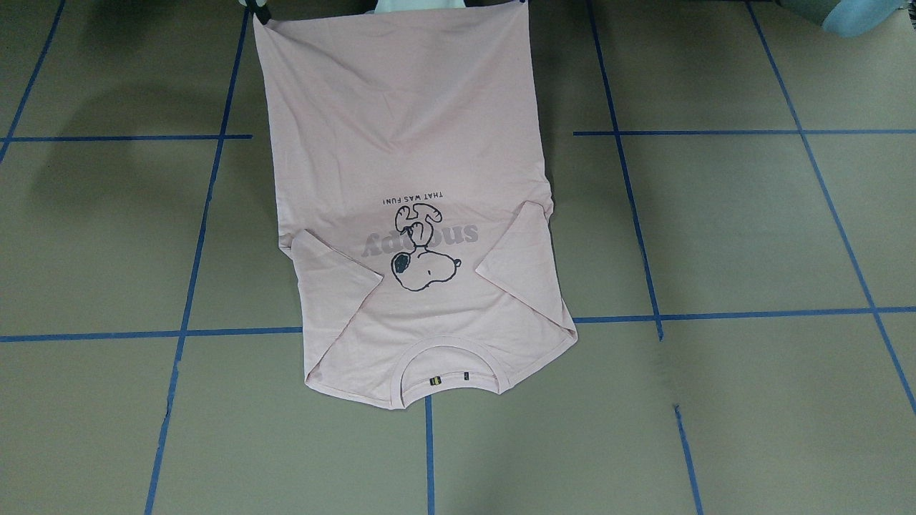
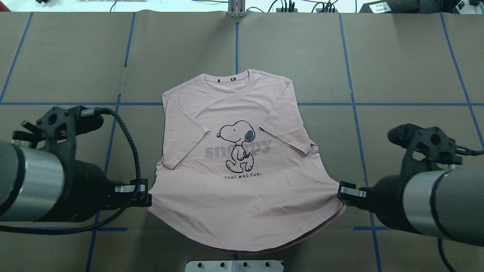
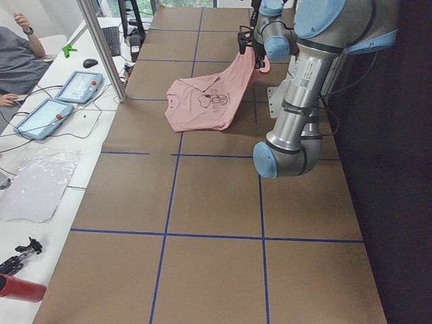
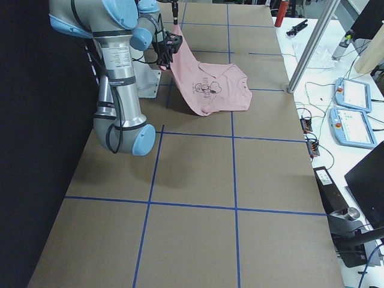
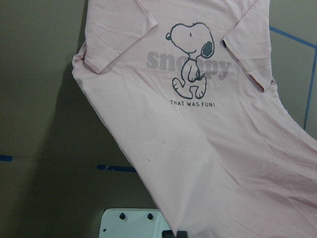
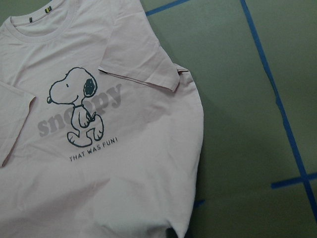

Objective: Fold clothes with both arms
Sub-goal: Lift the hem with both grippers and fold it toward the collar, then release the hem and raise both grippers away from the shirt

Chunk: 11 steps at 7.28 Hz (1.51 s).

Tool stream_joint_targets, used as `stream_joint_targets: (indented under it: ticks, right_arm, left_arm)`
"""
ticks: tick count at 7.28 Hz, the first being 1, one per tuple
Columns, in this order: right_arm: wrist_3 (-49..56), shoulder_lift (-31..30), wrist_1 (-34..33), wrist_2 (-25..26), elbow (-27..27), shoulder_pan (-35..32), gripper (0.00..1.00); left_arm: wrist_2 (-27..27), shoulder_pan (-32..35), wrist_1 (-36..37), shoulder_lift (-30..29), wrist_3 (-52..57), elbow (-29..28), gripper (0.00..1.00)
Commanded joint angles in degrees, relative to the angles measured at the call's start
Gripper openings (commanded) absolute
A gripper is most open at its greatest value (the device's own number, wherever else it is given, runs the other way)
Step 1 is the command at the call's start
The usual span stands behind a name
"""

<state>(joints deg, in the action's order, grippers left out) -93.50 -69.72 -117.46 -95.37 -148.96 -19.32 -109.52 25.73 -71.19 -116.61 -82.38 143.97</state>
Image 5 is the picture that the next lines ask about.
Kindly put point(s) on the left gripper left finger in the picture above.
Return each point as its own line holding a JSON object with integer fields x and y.
{"x": 167, "y": 234}

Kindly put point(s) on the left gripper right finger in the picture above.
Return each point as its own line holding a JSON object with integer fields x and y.
{"x": 181, "y": 234}

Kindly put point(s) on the pink Snoopy t-shirt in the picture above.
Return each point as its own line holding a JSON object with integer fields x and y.
{"x": 185, "y": 87}

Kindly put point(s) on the blue tape line lengthwise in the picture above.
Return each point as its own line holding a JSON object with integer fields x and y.
{"x": 309, "y": 96}

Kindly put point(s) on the blue tape line crosswise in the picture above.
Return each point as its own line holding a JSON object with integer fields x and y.
{"x": 292, "y": 37}

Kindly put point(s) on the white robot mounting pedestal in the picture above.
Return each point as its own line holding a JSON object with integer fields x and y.
{"x": 132, "y": 223}

